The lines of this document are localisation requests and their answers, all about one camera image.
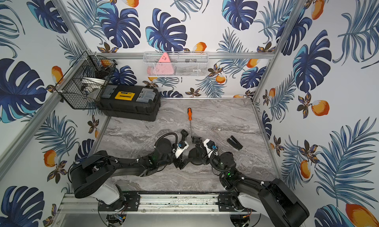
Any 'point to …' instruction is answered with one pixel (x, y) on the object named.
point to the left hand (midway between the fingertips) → (188, 151)
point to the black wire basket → (84, 83)
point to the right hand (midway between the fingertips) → (199, 143)
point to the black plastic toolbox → (129, 101)
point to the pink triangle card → (163, 67)
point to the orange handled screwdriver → (189, 112)
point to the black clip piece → (233, 141)
